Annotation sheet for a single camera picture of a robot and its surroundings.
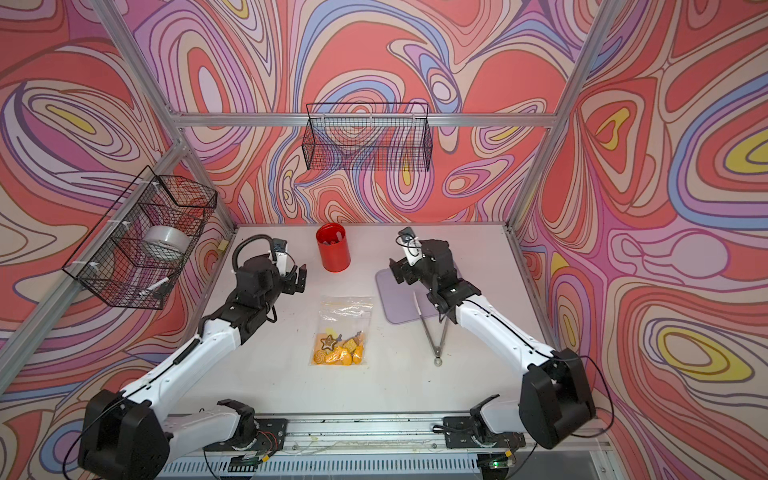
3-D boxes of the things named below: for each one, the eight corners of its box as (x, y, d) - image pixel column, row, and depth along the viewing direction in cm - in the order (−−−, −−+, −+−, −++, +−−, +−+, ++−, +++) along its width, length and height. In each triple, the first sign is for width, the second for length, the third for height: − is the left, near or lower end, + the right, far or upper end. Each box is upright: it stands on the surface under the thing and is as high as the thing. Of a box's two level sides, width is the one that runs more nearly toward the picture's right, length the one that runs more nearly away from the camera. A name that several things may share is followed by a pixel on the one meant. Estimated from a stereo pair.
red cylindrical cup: (321, 272, 108) (313, 245, 97) (325, 249, 115) (318, 222, 104) (349, 272, 108) (344, 245, 97) (351, 249, 115) (347, 222, 104)
